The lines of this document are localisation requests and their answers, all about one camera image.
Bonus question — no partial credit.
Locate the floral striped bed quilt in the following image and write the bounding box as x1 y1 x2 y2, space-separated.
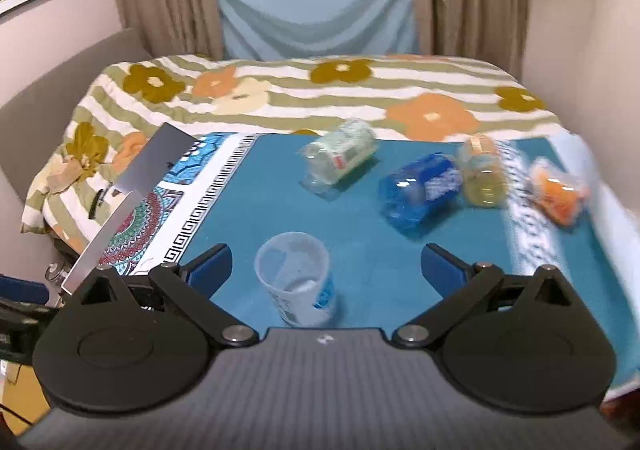
21 54 561 251

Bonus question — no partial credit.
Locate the black pen on bed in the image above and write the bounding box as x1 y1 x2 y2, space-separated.
88 184 112 220

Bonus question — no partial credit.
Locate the white translucent plastic cup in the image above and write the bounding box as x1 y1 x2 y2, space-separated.
254 232 336 329

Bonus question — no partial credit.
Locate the teal patterned table cloth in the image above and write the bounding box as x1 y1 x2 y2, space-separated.
103 132 639 386

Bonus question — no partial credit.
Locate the light blue window cloth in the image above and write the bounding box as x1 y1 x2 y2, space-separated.
218 0 419 61

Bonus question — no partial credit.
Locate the grey upholstered headboard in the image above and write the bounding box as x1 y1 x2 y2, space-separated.
0 28 151 202

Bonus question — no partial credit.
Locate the blue plastic cup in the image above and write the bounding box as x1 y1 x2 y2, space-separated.
378 153 463 229

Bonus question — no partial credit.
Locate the grey apple laptop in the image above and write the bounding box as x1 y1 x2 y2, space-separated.
62 123 196 294

